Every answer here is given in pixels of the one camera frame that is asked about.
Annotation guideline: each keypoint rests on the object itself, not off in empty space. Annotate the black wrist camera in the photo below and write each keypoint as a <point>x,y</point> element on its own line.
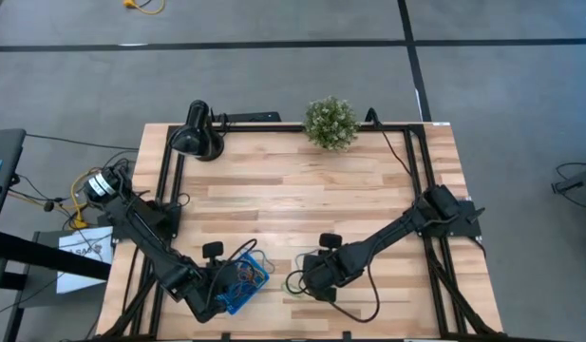
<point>213,250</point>
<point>330,240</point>

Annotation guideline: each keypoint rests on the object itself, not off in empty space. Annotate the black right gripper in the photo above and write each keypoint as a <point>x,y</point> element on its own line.
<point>326,273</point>

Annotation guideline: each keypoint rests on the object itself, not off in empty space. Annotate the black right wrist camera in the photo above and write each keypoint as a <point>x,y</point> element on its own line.
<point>330,240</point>

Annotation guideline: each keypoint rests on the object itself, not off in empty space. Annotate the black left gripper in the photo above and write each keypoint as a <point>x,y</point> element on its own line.
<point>212,294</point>

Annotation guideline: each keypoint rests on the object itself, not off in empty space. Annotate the white paper sheet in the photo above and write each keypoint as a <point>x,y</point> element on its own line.
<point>83,256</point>

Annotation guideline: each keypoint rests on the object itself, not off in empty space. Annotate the black metal bar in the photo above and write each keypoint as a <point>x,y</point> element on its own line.
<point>45,256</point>

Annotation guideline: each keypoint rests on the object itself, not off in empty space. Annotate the grey desk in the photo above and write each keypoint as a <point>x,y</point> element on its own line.
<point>5,157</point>

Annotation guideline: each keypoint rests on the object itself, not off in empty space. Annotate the black table clamp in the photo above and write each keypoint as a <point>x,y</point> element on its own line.
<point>225,336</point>
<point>222,119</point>
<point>347,335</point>

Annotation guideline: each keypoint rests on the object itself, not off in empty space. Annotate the green artificial plant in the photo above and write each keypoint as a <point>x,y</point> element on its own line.
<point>330,123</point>

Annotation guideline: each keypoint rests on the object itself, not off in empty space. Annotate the black aluminium table frame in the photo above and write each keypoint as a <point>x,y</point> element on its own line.
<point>273,128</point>

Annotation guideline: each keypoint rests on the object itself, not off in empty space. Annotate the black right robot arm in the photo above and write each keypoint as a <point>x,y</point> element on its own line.
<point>392,233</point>

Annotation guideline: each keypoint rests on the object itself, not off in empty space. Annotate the black desk lamp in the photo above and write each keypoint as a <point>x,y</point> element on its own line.
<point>195,135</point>

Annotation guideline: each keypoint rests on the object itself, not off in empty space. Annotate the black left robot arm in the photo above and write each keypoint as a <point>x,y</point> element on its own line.
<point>155,242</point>

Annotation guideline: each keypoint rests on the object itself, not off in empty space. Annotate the black stand base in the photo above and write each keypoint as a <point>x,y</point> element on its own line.
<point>577,183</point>

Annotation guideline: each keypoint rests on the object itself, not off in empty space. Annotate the red rubber band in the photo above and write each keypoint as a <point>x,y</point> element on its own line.
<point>247,275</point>

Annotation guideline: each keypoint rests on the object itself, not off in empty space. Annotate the blue plastic basket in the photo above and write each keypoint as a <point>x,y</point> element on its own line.
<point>240,300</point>

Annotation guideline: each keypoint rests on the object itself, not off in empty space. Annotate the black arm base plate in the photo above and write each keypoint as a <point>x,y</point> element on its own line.
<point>171,224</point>
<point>468,228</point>

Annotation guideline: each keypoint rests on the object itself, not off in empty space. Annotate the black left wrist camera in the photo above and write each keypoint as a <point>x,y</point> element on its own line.
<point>213,250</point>

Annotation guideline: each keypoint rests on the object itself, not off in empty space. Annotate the black power strip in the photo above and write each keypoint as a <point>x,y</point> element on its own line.
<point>254,117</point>

